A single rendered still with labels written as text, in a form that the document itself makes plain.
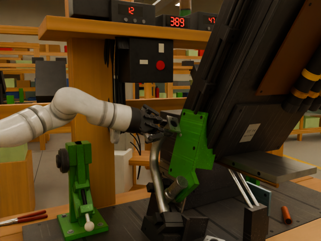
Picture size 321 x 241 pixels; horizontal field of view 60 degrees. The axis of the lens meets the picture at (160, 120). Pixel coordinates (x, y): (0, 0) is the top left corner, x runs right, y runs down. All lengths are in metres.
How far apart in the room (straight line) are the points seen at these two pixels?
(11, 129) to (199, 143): 0.46
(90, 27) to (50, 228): 0.63
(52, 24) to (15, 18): 10.12
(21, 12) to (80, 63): 10.03
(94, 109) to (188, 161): 0.30
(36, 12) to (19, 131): 10.37
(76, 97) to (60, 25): 0.26
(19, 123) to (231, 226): 0.69
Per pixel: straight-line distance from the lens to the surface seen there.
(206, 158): 0.82
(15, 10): 11.04
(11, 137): 0.66
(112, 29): 0.93
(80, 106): 0.71
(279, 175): 0.76
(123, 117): 0.76
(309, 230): 1.04
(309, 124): 7.05
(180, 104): 1.28
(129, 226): 0.95
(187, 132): 0.82
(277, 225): 1.02
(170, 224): 0.81
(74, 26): 0.89
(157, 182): 0.87
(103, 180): 1.09
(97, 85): 1.02
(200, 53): 8.67
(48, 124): 0.69
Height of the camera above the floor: 1.37
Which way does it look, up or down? 9 degrees down
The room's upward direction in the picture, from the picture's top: straight up
